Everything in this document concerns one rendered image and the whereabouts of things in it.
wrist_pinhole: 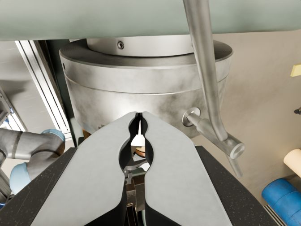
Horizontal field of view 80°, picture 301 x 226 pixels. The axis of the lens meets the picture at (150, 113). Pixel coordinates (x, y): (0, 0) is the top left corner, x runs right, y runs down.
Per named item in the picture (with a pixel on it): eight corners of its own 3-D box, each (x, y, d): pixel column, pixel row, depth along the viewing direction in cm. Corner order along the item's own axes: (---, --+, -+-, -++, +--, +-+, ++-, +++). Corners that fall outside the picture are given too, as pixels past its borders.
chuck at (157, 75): (55, 37, 41) (66, 83, 17) (172, 31, 53) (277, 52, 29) (59, 53, 43) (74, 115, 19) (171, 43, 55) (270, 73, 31)
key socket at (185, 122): (191, 108, 31) (203, 116, 28) (177, 121, 30) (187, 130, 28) (184, 95, 28) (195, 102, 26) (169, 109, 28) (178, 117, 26)
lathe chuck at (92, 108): (59, 53, 43) (74, 115, 19) (171, 43, 55) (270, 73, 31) (67, 89, 48) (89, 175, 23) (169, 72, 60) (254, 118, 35)
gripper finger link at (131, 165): (146, 154, 50) (114, 160, 48) (146, 149, 49) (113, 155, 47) (150, 167, 46) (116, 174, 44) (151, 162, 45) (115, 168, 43)
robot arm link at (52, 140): (28, 121, 52) (14, 146, 43) (69, 129, 57) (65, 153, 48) (24, 143, 55) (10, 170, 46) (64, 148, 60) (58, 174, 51)
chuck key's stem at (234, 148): (188, 108, 30) (247, 149, 21) (178, 117, 30) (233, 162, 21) (183, 99, 29) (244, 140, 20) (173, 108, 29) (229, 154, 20)
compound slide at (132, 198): (106, 184, 67) (107, 196, 63) (133, 178, 69) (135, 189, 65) (112, 216, 77) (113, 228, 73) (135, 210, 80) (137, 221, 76)
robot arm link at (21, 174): (16, 154, 44) (2, 183, 37) (64, 147, 47) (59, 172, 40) (26, 176, 48) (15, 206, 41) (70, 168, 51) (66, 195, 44)
